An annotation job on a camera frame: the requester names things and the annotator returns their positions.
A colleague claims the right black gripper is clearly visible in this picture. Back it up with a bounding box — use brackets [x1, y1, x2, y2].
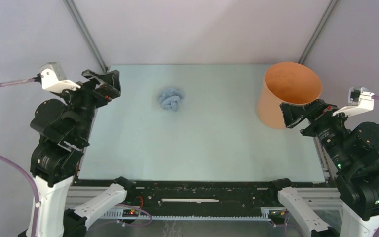
[279, 95, 353, 170]

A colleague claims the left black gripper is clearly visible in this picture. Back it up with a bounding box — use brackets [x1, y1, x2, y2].
[55, 67, 123, 141]

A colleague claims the blue plastic trash bag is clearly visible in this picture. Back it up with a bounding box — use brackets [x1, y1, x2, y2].
[158, 87, 185, 112]

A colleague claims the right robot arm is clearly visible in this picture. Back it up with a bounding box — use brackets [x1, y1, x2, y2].
[267, 99, 379, 237]

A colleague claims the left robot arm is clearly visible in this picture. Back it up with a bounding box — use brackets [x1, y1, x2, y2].
[21, 68, 136, 237]

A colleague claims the orange trash bin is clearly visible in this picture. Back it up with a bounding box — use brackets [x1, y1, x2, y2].
[256, 62, 322, 129]

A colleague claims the right circuit board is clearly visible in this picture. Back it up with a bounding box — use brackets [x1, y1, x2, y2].
[268, 209, 289, 219]

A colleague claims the circuit board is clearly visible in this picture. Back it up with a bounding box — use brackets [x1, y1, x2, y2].
[122, 209, 140, 218]
[268, 209, 289, 219]

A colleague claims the left circuit board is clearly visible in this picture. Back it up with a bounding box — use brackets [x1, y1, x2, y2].
[122, 209, 140, 218]

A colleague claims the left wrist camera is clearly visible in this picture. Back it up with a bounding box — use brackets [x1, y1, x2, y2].
[39, 62, 81, 94]

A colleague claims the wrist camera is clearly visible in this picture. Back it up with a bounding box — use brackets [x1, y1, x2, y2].
[39, 62, 81, 94]
[332, 87, 375, 117]

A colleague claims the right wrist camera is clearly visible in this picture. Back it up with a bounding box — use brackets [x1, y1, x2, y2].
[332, 87, 375, 117]

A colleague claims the left aluminium frame post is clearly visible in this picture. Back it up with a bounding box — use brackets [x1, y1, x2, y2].
[63, 0, 109, 72]

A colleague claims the aluminium frame post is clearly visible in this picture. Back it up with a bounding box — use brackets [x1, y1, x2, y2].
[297, 0, 340, 65]
[63, 0, 109, 72]

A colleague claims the right aluminium frame post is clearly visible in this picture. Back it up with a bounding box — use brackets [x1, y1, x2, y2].
[297, 0, 340, 65]

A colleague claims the white slotted cable duct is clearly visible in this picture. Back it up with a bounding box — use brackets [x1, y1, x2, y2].
[100, 208, 271, 221]

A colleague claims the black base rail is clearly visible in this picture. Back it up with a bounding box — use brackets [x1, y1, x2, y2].
[66, 179, 340, 217]

